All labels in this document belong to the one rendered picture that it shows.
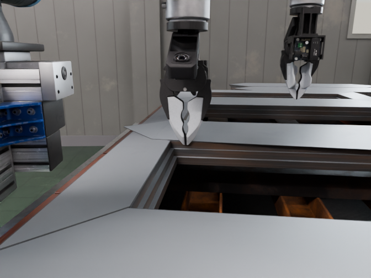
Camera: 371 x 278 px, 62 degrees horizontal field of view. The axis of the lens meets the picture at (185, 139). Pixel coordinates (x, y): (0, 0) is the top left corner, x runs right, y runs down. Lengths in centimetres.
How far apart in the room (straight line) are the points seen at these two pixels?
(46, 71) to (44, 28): 292
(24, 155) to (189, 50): 54
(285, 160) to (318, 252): 31
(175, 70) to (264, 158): 24
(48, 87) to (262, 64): 299
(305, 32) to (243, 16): 278
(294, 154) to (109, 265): 41
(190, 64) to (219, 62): 305
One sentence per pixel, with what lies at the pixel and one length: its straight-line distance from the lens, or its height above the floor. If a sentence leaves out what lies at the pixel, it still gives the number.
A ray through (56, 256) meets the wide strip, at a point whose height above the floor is 86.
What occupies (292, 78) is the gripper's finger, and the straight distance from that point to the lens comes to 80.
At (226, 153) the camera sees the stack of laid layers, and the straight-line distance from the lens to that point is 57.
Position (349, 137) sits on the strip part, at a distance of 68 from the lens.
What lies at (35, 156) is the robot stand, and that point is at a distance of 86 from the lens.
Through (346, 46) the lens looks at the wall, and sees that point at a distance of 394.
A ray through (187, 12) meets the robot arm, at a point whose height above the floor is 107.
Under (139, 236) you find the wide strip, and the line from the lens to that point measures 29.
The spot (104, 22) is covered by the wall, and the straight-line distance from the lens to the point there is 355.
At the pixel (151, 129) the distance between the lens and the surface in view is 67.
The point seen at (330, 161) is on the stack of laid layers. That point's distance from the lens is 61.
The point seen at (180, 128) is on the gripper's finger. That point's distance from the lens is 56.
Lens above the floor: 101
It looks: 15 degrees down
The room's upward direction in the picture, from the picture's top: straight up
